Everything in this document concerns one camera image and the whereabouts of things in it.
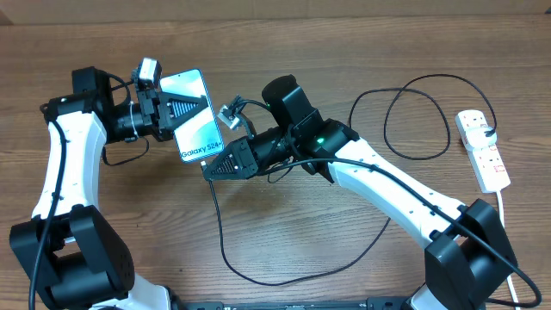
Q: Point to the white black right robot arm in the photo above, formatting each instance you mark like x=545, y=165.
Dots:
x=467, y=253

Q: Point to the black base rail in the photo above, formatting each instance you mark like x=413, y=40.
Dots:
x=372, y=303

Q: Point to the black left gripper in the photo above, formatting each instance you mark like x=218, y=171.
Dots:
x=160, y=114

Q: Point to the blue Samsung smartphone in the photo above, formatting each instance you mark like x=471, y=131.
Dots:
x=200, y=136

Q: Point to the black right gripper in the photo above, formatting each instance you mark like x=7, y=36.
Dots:
x=244, y=157

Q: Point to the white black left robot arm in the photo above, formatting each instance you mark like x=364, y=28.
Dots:
x=73, y=257

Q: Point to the white charger plug adapter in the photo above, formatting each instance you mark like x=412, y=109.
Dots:
x=480, y=137

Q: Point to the white power strip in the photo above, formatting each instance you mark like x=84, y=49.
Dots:
x=487, y=163

